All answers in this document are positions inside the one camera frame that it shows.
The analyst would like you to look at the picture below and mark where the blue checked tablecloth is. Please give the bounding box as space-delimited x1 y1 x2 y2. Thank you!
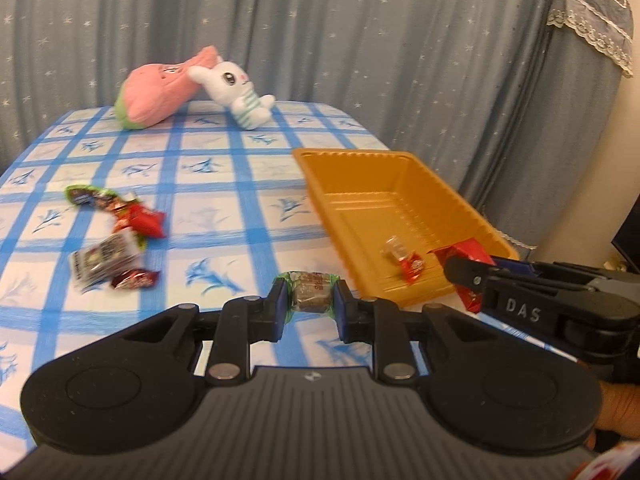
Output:
0 100 576 463

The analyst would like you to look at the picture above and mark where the grey lace trimmed cover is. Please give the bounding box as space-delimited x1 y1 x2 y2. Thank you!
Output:
462 0 636 252

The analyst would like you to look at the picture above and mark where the orange plastic tray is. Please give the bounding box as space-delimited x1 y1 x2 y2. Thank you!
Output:
292 147 521 306

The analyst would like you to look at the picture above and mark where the red clear candy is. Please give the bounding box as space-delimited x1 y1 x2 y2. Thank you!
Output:
382 235 427 286

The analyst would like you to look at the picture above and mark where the dark red candy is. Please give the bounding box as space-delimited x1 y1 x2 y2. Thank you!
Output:
109 269 162 292

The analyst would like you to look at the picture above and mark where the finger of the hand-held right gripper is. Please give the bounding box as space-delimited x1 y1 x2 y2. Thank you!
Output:
443 255 566 335
490 257 601 286

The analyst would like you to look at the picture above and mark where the person's right hand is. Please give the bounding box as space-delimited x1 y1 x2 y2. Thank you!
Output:
585 382 640 453

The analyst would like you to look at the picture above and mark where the bright red snack packet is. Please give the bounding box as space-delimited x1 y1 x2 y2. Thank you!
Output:
115 201 167 239

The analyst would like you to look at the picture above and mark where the black monitor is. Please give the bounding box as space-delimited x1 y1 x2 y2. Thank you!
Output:
612 212 640 275

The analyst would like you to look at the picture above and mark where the white rabbit plush toy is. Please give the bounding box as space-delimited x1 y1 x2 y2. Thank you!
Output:
187 60 277 132

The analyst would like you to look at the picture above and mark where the green edged dark snack packet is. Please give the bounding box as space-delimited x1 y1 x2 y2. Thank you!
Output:
64 183 138 217

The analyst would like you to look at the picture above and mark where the silver black snack packet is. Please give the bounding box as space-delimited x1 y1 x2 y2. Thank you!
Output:
69 227 147 288

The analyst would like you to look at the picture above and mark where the grey blue star curtain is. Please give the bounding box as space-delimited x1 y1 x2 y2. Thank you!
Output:
0 0 568 211

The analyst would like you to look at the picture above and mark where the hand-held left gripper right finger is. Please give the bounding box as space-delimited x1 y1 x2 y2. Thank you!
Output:
332 276 501 386

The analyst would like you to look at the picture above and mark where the shiny red candy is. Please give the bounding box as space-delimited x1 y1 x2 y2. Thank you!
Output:
434 239 496 313

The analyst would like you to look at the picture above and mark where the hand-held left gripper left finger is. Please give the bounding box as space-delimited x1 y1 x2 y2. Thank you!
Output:
122 276 292 386

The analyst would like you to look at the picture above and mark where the pink peach plush toy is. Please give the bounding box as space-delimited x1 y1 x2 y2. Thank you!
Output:
114 46 223 132

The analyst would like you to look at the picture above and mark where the red white printed cloth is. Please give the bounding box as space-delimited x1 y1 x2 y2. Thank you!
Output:
572 442 640 480

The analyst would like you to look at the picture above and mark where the green brown candy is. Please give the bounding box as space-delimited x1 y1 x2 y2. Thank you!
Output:
274 270 343 322

